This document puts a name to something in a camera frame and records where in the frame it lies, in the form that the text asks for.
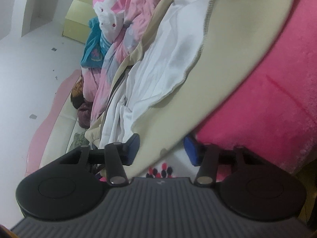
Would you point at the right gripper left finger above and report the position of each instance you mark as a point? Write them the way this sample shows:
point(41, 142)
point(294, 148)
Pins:
point(126, 151)

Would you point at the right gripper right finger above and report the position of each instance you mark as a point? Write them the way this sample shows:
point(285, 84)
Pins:
point(196, 152)

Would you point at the beige zip-up jacket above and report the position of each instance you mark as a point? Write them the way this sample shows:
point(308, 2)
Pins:
point(192, 56)

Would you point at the cream pillow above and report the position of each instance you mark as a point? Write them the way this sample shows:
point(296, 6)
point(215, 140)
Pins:
point(66, 135)

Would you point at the pink bed headboard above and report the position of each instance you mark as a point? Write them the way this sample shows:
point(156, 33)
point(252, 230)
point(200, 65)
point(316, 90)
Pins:
point(39, 141)

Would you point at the teal patterned blanket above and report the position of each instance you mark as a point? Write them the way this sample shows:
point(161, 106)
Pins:
point(96, 46)

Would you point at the pale yellow wardrobe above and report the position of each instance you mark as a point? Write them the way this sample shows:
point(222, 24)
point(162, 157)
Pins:
point(76, 24)

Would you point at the pink floral duvet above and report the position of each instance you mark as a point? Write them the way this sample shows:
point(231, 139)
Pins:
point(123, 22)

